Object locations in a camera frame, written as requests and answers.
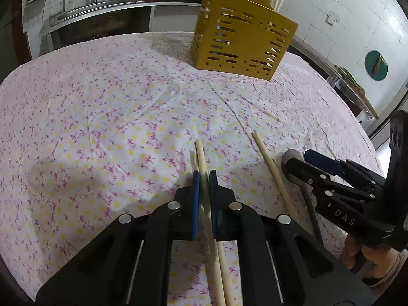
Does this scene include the kitchen counter with sink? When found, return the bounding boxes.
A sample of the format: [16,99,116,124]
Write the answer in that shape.
[40,0,200,55]

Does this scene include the right hand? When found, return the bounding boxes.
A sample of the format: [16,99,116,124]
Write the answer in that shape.
[340,234,407,294]

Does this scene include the grey metal spoon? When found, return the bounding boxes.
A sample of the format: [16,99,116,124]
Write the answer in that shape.
[281,149,324,244]

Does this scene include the side shelf with vegetables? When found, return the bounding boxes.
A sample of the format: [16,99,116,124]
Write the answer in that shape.
[332,65,378,121]

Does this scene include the floral pink tablecloth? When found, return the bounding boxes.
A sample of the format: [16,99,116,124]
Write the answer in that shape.
[1,32,381,298]

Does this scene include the yellow slotted utensil holder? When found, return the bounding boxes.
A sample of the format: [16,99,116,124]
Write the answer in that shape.
[191,0,297,80]

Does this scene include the teal round wall item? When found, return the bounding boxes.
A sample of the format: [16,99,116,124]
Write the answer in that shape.
[364,50,389,81]

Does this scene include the white wall socket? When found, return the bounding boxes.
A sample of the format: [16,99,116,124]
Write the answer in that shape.
[326,11,340,26]

